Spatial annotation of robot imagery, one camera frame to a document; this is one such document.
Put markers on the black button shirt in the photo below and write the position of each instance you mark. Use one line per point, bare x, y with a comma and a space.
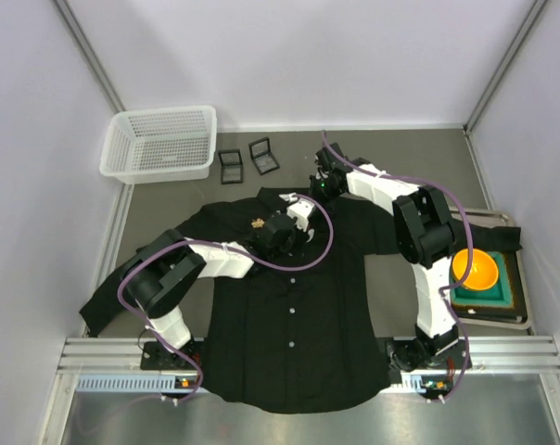
299, 339

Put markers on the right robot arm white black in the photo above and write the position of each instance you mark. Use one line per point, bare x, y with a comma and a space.
424, 237

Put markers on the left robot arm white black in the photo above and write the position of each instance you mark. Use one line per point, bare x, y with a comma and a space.
155, 280

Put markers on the black box gold brooch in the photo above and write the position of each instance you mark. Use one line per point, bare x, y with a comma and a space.
263, 158

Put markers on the black box blue brooch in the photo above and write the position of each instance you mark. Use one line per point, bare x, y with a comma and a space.
232, 167

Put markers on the white perforated plastic basket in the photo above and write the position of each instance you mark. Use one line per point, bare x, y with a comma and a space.
159, 145

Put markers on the metal tray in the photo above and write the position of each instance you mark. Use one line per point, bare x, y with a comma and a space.
505, 322

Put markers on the orange bowl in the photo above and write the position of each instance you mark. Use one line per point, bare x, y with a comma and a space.
484, 271

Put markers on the green black mat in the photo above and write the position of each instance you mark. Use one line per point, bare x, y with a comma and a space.
504, 300

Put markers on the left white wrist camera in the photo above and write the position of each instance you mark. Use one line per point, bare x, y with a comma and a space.
299, 209

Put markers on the grey slotted cable duct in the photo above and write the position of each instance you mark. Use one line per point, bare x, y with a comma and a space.
172, 384

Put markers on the aluminium rail frame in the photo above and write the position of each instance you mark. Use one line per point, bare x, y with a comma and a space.
527, 355

